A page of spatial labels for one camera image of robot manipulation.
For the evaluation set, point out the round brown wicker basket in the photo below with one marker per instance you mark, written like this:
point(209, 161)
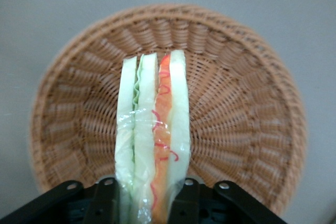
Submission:
point(236, 103)

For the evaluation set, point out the triangle sandwich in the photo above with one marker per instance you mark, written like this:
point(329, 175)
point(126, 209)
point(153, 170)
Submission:
point(144, 129)

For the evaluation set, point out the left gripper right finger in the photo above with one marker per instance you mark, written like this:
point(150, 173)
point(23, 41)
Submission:
point(215, 205)

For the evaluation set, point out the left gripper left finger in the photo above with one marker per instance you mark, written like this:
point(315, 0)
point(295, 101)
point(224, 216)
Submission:
point(65, 203)

